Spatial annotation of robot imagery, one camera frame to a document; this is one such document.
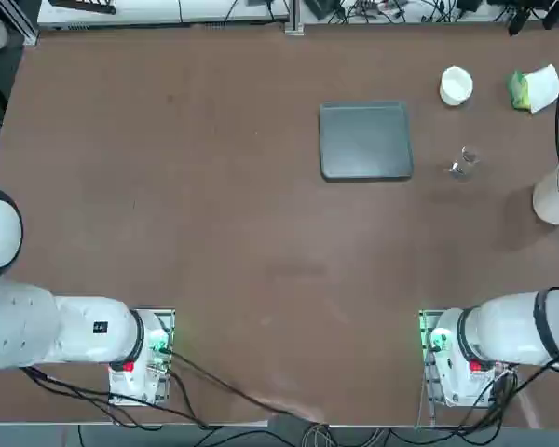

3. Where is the clear glass measuring cup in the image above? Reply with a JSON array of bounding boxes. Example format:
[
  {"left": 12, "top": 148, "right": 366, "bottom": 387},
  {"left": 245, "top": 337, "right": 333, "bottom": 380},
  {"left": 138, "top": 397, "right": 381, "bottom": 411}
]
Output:
[{"left": 448, "top": 145, "right": 482, "bottom": 181}]

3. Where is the white bowl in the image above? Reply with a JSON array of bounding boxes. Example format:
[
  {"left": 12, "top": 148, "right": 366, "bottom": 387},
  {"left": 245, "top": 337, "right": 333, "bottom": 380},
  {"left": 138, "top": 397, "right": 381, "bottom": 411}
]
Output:
[{"left": 439, "top": 66, "right": 474, "bottom": 107}]

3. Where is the green tissue pack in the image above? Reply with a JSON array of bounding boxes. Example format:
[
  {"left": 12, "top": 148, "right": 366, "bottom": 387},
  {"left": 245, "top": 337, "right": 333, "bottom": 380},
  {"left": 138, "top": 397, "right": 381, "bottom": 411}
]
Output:
[{"left": 507, "top": 63, "right": 559, "bottom": 115}]

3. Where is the cream lidded trash bin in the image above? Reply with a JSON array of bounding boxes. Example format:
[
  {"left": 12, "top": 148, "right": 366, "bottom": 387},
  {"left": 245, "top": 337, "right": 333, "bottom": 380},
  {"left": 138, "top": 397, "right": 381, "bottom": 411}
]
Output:
[{"left": 532, "top": 158, "right": 559, "bottom": 226}]

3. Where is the dark grey square tray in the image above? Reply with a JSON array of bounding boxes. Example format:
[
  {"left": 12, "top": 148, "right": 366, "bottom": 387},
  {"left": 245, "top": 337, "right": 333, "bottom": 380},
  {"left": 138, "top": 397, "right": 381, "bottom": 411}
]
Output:
[{"left": 319, "top": 101, "right": 415, "bottom": 183}]

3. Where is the black power strip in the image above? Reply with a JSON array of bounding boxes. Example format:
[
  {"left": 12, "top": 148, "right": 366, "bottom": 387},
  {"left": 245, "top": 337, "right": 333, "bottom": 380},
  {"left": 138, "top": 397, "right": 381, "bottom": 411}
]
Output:
[{"left": 48, "top": 0, "right": 117, "bottom": 15}]

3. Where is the aluminium frame post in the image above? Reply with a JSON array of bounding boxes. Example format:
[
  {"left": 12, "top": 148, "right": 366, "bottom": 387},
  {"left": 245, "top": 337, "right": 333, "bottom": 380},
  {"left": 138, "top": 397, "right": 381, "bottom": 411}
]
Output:
[
  {"left": 7, "top": 0, "right": 41, "bottom": 47},
  {"left": 284, "top": 0, "right": 305, "bottom": 34}
]

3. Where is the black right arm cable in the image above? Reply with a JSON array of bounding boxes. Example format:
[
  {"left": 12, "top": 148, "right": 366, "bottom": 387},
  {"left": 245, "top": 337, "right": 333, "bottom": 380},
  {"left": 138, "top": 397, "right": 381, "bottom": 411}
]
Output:
[{"left": 533, "top": 39, "right": 559, "bottom": 373}]

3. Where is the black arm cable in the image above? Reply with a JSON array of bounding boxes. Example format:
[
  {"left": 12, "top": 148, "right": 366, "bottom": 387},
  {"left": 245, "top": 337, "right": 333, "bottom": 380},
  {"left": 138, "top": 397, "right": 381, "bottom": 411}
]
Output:
[
  {"left": 533, "top": 39, "right": 559, "bottom": 373},
  {"left": 20, "top": 366, "right": 225, "bottom": 429}
]

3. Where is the long black base cable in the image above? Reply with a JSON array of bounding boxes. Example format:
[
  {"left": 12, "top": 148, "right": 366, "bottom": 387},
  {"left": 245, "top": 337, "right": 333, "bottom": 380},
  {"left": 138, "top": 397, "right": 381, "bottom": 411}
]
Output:
[{"left": 167, "top": 351, "right": 318, "bottom": 420}]

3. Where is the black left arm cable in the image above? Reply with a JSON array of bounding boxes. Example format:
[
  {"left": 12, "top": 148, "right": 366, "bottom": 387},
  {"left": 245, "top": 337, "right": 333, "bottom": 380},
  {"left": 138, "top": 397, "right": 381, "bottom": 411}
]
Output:
[{"left": 20, "top": 366, "right": 225, "bottom": 429}]

